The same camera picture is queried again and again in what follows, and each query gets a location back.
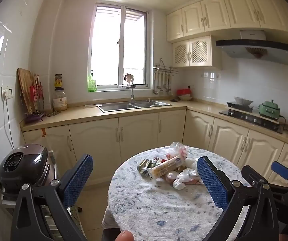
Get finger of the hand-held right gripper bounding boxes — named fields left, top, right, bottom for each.
left=241, top=165, right=270, bottom=186
left=271, top=161, right=288, bottom=188

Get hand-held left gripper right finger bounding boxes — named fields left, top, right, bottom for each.
left=196, top=156, right=280, bottom=241

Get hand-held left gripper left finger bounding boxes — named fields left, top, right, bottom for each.
left=11, top=154, right=94, bottom=241

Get person's left hand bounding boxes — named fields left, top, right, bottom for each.
left=115, top=230, right=134, bottom=241

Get white crumpled plastic bag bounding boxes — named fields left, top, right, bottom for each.
left=173, top=168, right=201, bottom=189

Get small white plastic bag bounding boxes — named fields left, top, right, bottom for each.
left=184, top=158, right=198, bottom=169

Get cream stove base cabinet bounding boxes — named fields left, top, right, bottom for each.
left=183, top=109, right=288, bottom=184

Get pink plastic wrapper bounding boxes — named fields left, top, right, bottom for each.
left=164, top=172, right=178, bottom=184

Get cream sink base cabinet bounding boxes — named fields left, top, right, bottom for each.
left=22, top=108, right=187, bottom=189

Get yellow noodle packet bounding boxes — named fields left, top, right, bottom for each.
left=146, top=156, right=186, bottom=180

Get black gas stove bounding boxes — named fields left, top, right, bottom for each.
left=219, top=109, right=283, bottom=134

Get dark rice cooker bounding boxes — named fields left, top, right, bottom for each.
left=0, top=144, right=57, bottom=194

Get green electric pot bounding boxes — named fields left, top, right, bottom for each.
left=258, top=101, right=281, bottom=118

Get green snack packet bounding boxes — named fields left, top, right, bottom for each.
left=137, top=159, right=152, bottom=175

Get white blue-patterned tablecloth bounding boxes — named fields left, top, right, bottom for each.
left=101, top=146, right=250, bottom=241

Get black kitchen scale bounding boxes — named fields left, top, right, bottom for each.
left=226, top=101, right=253, bottom=111

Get purple drip tray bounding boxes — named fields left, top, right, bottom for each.
left=24, top=112, right=46, bottom=123

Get steel scale bowl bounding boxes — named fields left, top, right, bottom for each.
left=234, top=97, right=254, bottom=106

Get white metal rack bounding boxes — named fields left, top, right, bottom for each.
left=0, top=188, right=24, bottom=210

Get large clear storage jar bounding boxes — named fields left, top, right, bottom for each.
left=52, top=89, right=68, bottom=111

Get steel double sink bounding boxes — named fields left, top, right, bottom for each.
left=85, top=100, right=172, bottom=112

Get red chopstick holder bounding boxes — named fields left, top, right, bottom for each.
left=29, top=73, right=45, bottom=113

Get green dish soap bottle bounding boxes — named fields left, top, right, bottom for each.
left=87, top=71, right=97, bottom=92

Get yellow label sauce bottle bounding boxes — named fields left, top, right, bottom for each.
left=54, top=74, right=65, bottom=91

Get steel faucet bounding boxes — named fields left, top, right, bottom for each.
left=124, top=73, right=137, bottom=104

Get wooden cutting board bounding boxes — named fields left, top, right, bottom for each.
left=17, top=68, right=38, bottom=114

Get range hood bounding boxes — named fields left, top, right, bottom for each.
left=215, top=30, right=288, bottom=65

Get wide cream lattice cabinet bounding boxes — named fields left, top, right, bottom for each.
left=171, top=36, right=222, bottom=69

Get sliding window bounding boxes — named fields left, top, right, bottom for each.
left=87, top=2, right=149, bottom=91

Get cream upper cabinets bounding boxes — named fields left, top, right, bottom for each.
left=166, top=0, right=288, bottom=43

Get black power cable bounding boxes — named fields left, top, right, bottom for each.
left=279, top=115, right=288, bottom=131

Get white power cable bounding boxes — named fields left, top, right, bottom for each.
left=3, top=98, right=15, bottom=148

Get white wall socket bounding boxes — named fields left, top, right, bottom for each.
left=1, top=87, right=14, bottom=99

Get steel utensil rail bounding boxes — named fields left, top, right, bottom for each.
left=153, top=58, right=179, bottom=74

